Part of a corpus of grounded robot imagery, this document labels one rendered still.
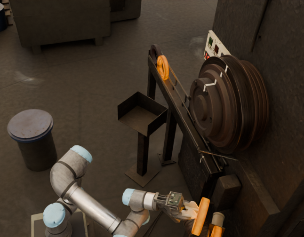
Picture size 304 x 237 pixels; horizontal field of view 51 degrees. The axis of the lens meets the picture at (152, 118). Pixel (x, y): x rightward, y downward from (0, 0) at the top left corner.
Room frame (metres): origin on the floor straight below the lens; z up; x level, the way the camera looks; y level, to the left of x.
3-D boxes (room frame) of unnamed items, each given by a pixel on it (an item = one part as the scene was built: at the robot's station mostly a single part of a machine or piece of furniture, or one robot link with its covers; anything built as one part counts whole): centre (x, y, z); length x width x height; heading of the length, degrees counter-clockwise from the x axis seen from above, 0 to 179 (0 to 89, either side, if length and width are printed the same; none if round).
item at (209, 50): (1.50, -0.33, 1.15); 0.26 x 0.02 x 0.18; 19
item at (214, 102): (1.12, -0.24, 1.11); 0.28 x 0.06 x 0.28; 19
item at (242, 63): (1.17, -0.41, 1.11); 0.47 x 0.10 x 0.47; 19
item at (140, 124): (1.51, 0.07, 0.36); 0.26 x 0.20 x 0.72; 54
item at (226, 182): (0.93, -0.42, 0.68); 0.11 x 0.08 x 0.24; 109
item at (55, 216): (0.82, 0.49, 0.49); 0.13 x 0.12 x 0.14; 154
